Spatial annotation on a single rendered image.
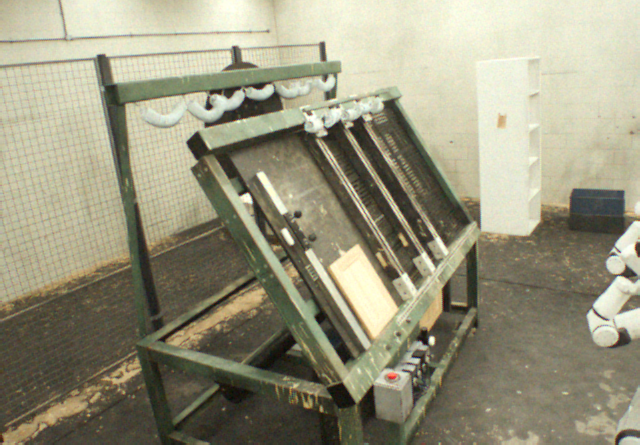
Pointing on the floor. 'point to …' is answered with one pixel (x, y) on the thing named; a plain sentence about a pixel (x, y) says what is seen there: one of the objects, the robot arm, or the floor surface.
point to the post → (395, 433)
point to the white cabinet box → (509, 144)
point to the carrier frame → (235, 372)
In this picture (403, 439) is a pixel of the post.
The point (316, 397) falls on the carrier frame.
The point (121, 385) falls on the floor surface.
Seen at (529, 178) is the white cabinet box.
